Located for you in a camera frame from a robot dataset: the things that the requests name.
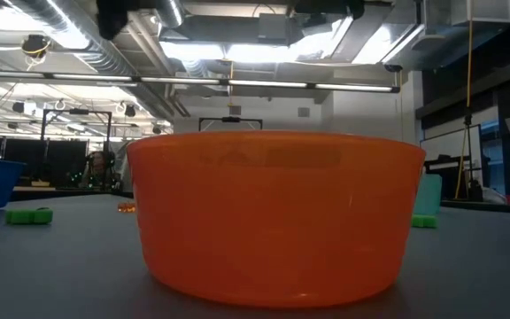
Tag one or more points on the translucent orange pumpkin toy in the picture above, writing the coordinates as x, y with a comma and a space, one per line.
126, 207

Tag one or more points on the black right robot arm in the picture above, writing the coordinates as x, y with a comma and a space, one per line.
330, 6

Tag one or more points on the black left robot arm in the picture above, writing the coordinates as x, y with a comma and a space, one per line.
111, 17

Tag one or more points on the round orange plastic bowl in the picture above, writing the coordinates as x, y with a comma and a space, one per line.
277, 221

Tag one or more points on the person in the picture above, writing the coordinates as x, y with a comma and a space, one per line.
98, 168

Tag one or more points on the teal green block right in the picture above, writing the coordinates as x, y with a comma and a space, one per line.
430, 195

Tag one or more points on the black framed white panel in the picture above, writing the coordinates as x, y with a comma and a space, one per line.
450, 146

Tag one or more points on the black tripod stand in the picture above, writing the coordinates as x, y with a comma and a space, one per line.
468, 133

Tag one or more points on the black rectangular frame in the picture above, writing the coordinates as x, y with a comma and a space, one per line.
230, 119

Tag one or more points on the grey square wall box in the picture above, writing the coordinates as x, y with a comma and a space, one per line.
235, 110

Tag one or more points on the long ceiling light rail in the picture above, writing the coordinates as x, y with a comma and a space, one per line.
264, 83

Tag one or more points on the rectangular metal ceiling duct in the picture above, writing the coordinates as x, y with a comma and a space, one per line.
237, 31

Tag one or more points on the silver round air duct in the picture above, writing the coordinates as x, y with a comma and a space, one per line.
171, 11

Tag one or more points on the tall black rig frame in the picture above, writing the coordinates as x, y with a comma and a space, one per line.
75, 111

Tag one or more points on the long ribbed ceiling duct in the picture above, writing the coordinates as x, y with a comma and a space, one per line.
100, 53

